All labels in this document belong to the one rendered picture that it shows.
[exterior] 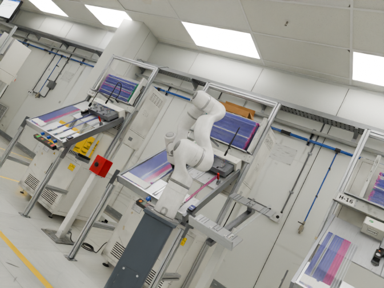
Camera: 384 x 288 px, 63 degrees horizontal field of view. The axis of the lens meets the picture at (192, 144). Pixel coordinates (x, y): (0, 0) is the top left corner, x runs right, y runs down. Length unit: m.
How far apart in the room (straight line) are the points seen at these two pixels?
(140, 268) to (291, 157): 2.84
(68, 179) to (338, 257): 2.46
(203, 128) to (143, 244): 0.70
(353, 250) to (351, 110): 2.40
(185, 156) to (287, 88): 3.09
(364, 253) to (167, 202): 1.25
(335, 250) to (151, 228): 1.14
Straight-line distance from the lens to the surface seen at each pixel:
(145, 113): 3.63
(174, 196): 1.64
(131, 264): 1.68
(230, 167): 2.52
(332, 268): 2.07
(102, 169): 2.85
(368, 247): 2.31
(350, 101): 4.36
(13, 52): 6.29
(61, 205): 3.40
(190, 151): 1.64
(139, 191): 2.39
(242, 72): 4.87
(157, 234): 1.64
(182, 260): 2.47
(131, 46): 5.60
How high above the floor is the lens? 0.88
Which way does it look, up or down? 8 degrees up
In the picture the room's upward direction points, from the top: 29 degrees clockwise
